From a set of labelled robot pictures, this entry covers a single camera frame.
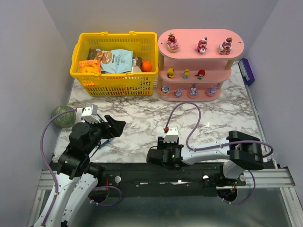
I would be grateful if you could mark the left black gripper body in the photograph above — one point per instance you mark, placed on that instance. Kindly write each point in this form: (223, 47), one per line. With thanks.
(108, 127)

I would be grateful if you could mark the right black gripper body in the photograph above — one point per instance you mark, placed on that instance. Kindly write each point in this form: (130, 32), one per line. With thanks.
(153, 155)

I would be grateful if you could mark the purple orange bunny toy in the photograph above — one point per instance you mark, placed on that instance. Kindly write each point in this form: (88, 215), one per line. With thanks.
(165, 91)

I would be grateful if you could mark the small purple bunny toy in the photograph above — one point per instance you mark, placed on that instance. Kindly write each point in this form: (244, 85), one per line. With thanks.
(178, 93)

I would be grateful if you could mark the yellow duck toy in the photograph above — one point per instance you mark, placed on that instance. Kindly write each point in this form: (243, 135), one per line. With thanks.
(171, 73)

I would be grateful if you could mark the small yellow blue toy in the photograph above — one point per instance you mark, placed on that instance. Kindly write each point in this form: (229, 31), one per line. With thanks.
(186, 73)

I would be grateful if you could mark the red cherry toy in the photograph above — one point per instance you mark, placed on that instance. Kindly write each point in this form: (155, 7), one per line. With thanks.
(200, 74)

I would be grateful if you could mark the strawberry pink bear donut toy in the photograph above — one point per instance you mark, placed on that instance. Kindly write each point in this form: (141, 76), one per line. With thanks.
(172, 44)

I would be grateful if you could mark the pink bear figure toy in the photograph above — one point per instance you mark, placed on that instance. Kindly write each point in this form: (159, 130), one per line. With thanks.
(201, 47)

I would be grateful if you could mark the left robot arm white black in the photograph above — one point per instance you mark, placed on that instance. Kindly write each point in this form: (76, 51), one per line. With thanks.
(76, 176)

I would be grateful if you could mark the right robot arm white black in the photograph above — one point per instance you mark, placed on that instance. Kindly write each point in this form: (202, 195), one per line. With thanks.
(241, 152)

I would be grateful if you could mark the purple bunny toy on shelf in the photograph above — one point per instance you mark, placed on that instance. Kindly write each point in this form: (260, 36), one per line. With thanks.
(211, 91)

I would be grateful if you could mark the pink three-tier shelf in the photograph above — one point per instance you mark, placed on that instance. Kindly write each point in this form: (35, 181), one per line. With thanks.
(218, 68)

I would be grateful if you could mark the blue white box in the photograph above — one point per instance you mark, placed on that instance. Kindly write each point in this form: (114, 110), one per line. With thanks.
(104, 143)

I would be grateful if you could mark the green textured melon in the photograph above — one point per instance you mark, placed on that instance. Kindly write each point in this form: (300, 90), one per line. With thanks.
(65, 120)

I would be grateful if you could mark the beige round item in basket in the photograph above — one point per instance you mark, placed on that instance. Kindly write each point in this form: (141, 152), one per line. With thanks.
(136, 69)

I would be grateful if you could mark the yellow plastic shopping basket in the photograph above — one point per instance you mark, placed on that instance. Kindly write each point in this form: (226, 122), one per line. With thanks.
(143, 45)

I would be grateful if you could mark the orange snack box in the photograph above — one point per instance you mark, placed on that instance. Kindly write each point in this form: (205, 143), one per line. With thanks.
(90, 67)

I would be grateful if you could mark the light blue chips bag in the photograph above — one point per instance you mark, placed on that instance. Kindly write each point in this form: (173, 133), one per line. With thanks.
(115, 61)

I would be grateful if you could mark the orange fruit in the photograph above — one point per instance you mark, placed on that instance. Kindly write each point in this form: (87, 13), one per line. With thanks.
(146, 66)

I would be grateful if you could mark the brown snack packet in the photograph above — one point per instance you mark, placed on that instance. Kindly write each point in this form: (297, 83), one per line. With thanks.
(92, 54)

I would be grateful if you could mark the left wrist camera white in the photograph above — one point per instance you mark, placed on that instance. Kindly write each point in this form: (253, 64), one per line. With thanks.
(87, 114)

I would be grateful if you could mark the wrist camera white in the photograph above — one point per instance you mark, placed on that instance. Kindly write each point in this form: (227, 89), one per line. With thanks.
(87, 114)
(171, 134)

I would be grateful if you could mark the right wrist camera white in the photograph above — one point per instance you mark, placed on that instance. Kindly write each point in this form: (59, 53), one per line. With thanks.
(171, 134)

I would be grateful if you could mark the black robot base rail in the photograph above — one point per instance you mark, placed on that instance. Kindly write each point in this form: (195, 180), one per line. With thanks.
(148, 180)

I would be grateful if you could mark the purple box at wall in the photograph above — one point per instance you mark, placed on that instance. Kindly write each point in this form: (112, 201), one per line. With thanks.
(246, 71)

